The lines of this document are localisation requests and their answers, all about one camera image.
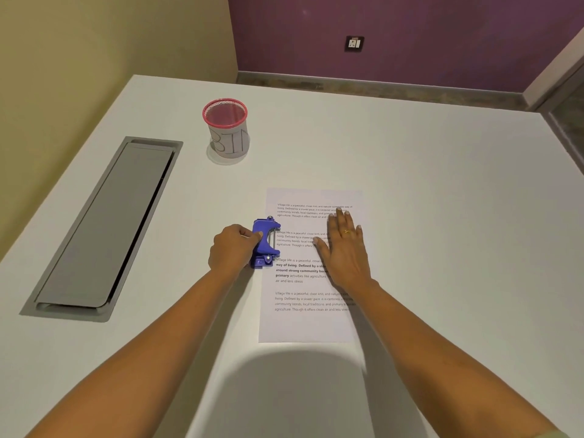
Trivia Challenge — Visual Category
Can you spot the person's left hand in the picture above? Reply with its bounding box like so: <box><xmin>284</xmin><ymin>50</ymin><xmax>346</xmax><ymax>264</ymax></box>
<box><xmin>208</xmin><ymin>224</ymin><xmax>264</xmax><ymax>273</ymax></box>

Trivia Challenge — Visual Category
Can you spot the person's right hand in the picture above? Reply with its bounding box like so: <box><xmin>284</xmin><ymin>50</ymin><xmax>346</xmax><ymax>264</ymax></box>
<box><xmin>312</xmin><ymin>207</ymin><xmax>378</xmax><ymax>293</ymax></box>

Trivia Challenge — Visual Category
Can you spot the blue hole punch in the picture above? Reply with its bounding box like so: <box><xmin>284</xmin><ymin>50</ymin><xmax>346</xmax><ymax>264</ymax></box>
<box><xmin>249</xmin><ymin>216</ymin><xmax>282</xmax><ymax>270</ymax></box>

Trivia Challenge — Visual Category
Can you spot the white printed paper sheet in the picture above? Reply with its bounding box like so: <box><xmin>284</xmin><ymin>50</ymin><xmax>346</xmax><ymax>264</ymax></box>
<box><xmin>258</xmin><ymin>188</ymin><xmax>364</xmax><ymax>344</ymax></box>

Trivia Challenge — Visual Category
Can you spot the person's right forearm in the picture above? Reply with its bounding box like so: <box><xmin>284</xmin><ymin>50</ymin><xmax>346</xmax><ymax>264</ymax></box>
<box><xmin>335</xmin><ymin>279</ymin><xmax>568</xmax><ymax>438</ymax></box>

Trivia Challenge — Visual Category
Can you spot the person's left forearm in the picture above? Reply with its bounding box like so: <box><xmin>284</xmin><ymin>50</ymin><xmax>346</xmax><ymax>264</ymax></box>
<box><xmin>25</xmin><ymin>264</ymin><xmax>251</xmax><ymax>438</ymax></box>

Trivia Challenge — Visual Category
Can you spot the red mesh bin cup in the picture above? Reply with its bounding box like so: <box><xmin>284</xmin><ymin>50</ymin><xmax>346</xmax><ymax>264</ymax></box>
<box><xmin>202</xmin><ymin>98</ymin><xmax>251</xmax><ymax>159</ymax></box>

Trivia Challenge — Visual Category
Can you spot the grey table cable hatch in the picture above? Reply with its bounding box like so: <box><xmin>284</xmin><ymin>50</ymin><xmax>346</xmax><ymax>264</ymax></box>
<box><xmin>19</xmin><ymin>136</ymin><xmax>184</xmax><ymax>323</ymax></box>

